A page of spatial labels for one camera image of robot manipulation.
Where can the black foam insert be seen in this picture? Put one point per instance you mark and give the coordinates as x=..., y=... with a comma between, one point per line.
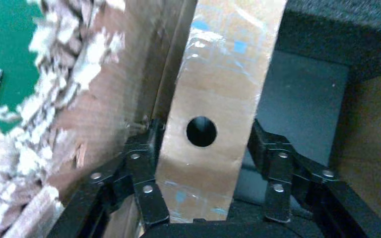
x=335, y=29

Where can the large open cardboard carton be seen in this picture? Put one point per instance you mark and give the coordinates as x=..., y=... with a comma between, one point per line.
x=111, y=98

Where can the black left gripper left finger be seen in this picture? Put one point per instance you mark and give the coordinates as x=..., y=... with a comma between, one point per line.
x=147, y=200

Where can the small taped cardboard box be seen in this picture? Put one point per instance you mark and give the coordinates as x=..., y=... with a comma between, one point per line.
x=220, y=82

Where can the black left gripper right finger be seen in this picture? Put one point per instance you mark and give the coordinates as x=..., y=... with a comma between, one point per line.
x=277, y=197

